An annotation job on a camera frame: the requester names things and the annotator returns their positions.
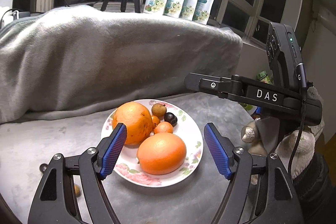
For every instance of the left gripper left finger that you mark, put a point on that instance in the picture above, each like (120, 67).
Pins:
(55, 199)

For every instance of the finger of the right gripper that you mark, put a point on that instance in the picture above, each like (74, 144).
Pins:
(221, 87)

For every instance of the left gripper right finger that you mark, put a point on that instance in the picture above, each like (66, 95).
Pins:
(275, 199)

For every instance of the dark plum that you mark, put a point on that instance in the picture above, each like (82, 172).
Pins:
(171, 118)
(43, 167)

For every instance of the small mandarin orange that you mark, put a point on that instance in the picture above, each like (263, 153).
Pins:
(163, 127)

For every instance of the large orange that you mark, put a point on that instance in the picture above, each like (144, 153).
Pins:
(137, 120)
(161, 153)

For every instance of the white gloved right hand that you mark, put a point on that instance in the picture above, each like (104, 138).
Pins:
(303, 155)

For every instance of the floral white plate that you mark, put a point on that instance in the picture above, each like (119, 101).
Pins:
(128, 167)

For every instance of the grey plush blanket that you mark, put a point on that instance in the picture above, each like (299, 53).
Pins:
(63, 72)

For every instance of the white power strip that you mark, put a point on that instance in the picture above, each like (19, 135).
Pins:
(8, 15)

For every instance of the black right camera box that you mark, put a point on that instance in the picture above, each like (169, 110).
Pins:
(284, 57)

